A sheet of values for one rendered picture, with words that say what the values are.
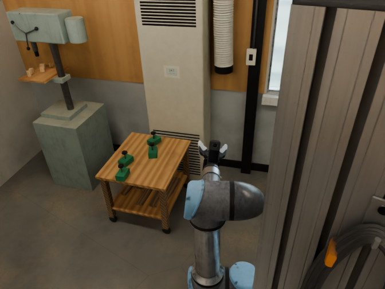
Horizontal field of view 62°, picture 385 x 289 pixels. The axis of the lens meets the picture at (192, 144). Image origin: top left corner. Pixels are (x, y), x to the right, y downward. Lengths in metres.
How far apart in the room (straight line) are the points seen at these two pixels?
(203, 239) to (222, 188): 0.19
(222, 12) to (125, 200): 1.67
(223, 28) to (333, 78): 2.25
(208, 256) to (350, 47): 0.89
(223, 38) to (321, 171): 2.24
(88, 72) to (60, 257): 1.70
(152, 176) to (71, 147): 0.89
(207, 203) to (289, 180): 0.55
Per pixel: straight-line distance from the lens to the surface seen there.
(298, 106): 0.34
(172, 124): 2.86
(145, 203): 2.74
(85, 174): 3.13
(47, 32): 2.78
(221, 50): 2.60
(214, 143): 1.36
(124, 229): 2.83
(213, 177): 1.28
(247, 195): 0.93
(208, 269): 1.16
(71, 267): 2.72
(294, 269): 0.50
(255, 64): 2.71
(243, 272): 1.25
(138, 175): 2.47
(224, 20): 2.54
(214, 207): 0.92
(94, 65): 3.29
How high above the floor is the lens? 2.08
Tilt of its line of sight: 34 degrees down
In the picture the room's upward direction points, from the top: 2 degrees counter-clockwise
